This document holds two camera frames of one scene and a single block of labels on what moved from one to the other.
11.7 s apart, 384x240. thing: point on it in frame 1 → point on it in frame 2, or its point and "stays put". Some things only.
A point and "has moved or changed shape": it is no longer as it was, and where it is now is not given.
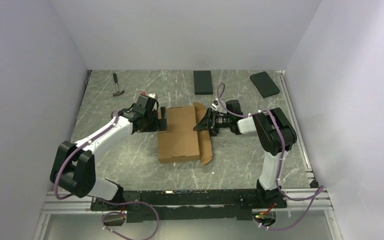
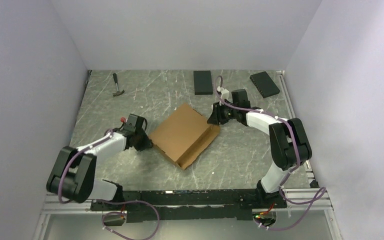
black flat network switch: (264, 85) stays put
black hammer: (118, 93) stays put
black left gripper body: (152, 123) → (143, 141)
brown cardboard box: (181, 142) has moved or changed shape
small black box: (202, 82) stays put
